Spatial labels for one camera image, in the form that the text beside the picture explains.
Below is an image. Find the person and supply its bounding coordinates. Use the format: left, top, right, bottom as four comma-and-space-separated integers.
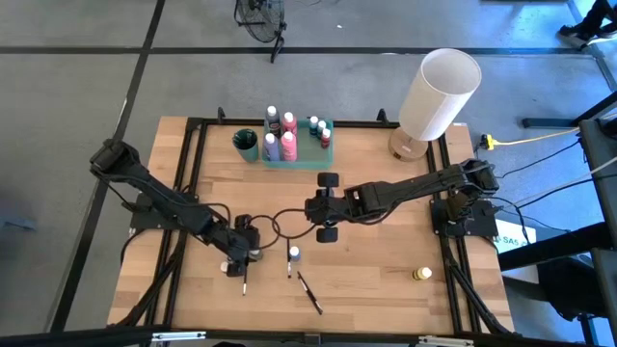
558, 0, 617, 43

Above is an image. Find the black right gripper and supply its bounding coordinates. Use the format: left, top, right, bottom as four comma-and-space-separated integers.
304, 172, 362, 244

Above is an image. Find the black floor fan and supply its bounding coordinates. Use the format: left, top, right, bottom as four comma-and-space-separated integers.
233, 0, 289, 65

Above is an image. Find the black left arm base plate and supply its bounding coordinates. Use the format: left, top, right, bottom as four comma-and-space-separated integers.
128, 192, 197, 231

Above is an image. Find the wide flat black paintbrush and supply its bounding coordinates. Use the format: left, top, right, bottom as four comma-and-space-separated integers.
296, 270, 323, 316

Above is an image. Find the large black paint bottle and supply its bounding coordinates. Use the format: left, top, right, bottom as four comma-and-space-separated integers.
264, 105, 282, 139

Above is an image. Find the white shade wooden base lamp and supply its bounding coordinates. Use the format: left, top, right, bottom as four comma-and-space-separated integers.
388, 47, 483, 164

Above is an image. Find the teal translucent plastic bin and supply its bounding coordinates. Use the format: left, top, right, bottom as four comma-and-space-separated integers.
261, 117, 335, 172

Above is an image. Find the silver metal bracket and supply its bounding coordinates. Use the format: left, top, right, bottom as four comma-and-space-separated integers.
151, 331, 207, 344
417, 334, 476, 347

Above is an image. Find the black camera rig rail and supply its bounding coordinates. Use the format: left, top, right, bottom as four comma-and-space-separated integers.
0, 326, 617, 347

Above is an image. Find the large blue paint bottle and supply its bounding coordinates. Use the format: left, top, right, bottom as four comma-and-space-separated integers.
262, 132, 282, 163

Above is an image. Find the white printed sign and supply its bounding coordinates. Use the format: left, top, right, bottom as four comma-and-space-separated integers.
494, 219, 531, 255

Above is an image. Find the large red paint bottle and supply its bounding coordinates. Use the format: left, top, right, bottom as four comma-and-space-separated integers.
282, 111, 299, 137

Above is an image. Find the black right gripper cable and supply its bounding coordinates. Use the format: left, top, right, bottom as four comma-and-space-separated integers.
271, 207, 320, 241

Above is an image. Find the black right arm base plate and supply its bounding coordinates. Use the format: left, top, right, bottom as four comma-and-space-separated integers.
428, 198, 499, 238

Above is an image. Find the dark teal plastic cup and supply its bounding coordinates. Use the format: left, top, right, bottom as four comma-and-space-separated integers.
231, 127, 260, 164

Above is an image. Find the large pink paint bottle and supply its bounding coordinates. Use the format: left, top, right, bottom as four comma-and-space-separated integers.
281, 130, 299, 163

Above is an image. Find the black floor stand bar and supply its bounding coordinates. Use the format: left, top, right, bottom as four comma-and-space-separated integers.
522, 90, 617, 130

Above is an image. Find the yellow extension cable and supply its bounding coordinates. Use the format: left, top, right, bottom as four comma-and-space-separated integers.
495, 113, 617, 147

